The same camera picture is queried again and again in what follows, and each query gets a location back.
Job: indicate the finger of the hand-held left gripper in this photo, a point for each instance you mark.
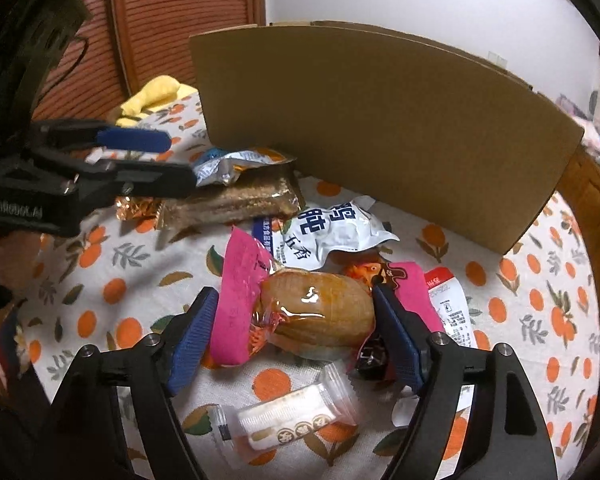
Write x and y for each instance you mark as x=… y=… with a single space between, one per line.
x=132 y=140
x=150 y=180

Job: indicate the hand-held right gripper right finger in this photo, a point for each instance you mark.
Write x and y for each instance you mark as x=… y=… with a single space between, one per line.
x=397 y=342

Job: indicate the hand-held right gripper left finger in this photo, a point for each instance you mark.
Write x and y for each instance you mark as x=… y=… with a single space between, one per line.
x=196 y=342

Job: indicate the blue foil snack packet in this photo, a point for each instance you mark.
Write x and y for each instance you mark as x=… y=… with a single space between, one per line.
x=230 y=167

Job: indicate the bread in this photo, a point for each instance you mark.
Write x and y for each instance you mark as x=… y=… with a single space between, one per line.
x=315 y=315

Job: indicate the white and blue snack packet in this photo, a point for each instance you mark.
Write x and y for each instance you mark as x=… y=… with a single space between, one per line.
x=330 y=232

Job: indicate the brown cardboard box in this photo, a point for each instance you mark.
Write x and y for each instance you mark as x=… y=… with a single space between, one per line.
x=380 y=135

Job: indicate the person's left hand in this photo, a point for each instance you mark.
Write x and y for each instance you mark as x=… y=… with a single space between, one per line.
x=2 y=260

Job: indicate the dark brown snack packet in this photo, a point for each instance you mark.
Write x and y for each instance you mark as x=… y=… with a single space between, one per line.
x=372 y=357

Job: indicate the gold foil candy wrapper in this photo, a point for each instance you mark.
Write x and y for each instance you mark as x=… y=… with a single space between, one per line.
x=137 y=208

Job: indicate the yellow plush toy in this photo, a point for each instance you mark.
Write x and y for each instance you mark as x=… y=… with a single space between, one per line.
x=155 y=92

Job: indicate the white packet with red label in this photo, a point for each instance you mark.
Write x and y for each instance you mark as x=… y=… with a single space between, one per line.
x=450 y=310

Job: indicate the orange snack packet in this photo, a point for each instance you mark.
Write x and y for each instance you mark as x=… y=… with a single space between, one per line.
x=365 y=272

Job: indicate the orange fruit print bedsheet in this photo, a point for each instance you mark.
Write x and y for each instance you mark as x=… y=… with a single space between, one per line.
x=130 y=280

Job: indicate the brown cracker bar packet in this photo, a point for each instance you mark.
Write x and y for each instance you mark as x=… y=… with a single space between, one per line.
x=240 y=205

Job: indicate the clear wrapped white pastry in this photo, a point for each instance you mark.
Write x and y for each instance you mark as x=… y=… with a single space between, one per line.
x=285 y=410

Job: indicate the reddish wooden wardrobe door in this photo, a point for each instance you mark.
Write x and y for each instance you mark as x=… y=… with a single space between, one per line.
x=180 y=0

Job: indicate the wooden desk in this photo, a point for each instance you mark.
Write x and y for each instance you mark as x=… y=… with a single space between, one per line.
x=592 y=195

